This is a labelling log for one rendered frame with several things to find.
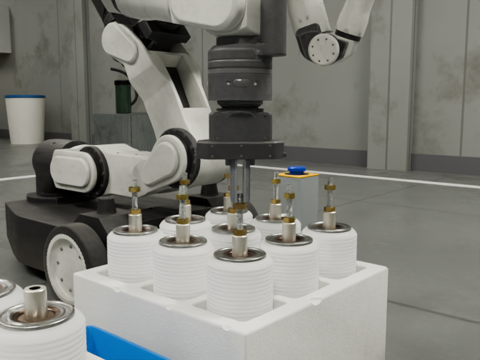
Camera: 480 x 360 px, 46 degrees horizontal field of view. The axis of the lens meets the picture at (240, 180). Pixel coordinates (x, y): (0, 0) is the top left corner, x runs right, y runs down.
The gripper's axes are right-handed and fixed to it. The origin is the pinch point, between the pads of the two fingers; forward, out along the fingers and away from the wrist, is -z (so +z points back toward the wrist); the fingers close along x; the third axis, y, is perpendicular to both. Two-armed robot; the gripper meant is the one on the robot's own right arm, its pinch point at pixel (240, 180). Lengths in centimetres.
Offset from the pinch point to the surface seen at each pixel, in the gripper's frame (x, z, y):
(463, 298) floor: 57, -36, 49
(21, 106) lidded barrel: -217, 7, 587
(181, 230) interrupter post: -8.6, -8.7, 7.2
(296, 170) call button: 14.5, -3.6, 40.7
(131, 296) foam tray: -16.3, -18.4, 5.2
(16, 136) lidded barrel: -226, -28, 590
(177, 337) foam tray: -8.9, -22.0, -2.0
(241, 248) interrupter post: 0.1, -9.6, -1.0
